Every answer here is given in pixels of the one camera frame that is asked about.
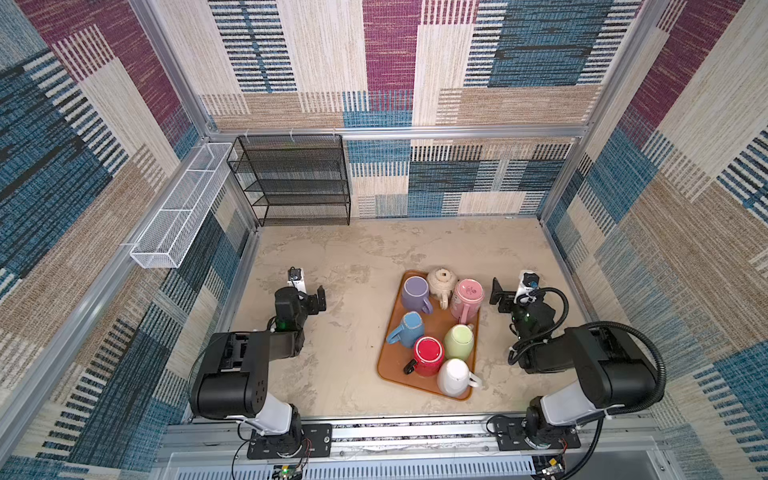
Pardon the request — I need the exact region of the black wire shelf rack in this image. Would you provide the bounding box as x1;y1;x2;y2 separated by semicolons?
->
228;134;352;227

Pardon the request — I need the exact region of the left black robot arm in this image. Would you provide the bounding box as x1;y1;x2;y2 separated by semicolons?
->
189;286;327;458

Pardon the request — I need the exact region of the pink ghost pattern mug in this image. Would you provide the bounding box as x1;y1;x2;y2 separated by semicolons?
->
450;278;484;325

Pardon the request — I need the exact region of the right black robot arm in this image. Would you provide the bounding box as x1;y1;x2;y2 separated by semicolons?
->
486;271;667;451

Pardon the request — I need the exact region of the white mug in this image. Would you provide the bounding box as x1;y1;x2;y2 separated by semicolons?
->
437;359;483;398

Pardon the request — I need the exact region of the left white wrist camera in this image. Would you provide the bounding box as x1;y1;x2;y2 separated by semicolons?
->
287;267;307;294

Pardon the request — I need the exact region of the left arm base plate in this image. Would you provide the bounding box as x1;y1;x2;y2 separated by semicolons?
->
246;423;333;460

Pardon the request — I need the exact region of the white wire mesh basket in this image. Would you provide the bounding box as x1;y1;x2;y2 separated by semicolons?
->
130;143;232;269

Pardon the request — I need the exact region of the cream marbled mug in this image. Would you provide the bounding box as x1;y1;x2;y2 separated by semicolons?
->
427;267;458;310

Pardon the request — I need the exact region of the light green mug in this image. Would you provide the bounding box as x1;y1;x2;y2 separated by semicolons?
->
443;324;474;362

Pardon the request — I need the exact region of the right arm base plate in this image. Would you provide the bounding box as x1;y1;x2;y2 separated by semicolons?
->
485;415;582;451

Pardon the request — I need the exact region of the red mug black handle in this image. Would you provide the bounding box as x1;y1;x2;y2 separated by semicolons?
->
403;336;445;377

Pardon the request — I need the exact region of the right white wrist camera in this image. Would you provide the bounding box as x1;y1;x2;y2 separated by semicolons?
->
515;271;540;305

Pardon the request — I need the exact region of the purple mug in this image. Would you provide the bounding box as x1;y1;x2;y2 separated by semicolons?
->
401;276;434;315

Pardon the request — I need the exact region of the blue mug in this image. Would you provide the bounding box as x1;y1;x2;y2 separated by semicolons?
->
386;311;425;348

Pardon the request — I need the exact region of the orange plastic tray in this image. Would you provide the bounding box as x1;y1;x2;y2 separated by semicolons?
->
377;270;483;400

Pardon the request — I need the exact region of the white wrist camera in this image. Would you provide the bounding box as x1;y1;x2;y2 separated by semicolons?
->
515;271;540;305
287;267;307;294

